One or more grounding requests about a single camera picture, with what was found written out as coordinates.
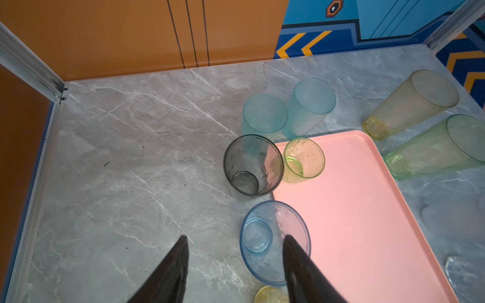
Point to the smoky grey glass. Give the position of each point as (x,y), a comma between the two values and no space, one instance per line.
(253,166)

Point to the right aluminium corner post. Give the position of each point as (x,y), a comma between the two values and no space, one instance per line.
(461,19)

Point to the teal textured glass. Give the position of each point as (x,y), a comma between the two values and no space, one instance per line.
(264,114)
(311,100)

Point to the teal textured glass right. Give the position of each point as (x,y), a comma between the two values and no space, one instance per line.
(311,100)

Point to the pink plastic tray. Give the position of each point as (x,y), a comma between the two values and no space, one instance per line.
(364,237)

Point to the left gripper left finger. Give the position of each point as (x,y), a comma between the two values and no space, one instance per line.
(167,283)

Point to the tall yellow glass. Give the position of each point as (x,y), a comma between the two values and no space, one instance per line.
(423,95)

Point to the teal textured glass left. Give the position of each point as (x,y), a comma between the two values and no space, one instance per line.
(264,114)

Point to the amber orange glass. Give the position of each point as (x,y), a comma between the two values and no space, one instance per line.
(268,294)

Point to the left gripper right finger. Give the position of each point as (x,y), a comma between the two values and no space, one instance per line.
(305,282)

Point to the small green glass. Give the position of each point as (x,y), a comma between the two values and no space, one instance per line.
(303,160)

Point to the blue short glass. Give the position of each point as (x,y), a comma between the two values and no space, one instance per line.
(261,239)

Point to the left aluminium corner post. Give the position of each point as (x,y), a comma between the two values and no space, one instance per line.
(25,64)

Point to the tall green glass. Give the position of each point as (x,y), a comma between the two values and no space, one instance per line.
(456,143)

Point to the clear short glass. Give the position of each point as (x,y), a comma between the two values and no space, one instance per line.
(466,276)

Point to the aluminium corner post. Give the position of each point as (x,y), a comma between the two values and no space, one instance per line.
(25,64)
(461,19)

